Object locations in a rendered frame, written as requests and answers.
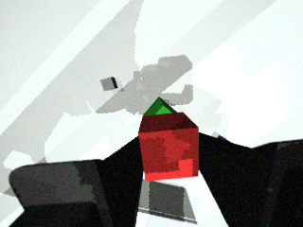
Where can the red block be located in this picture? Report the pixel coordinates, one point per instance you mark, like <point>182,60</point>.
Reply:
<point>169,144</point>

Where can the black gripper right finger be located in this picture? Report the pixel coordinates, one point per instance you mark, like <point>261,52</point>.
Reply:
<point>244,182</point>

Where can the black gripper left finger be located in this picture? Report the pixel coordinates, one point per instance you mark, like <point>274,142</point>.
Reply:
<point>113,184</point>

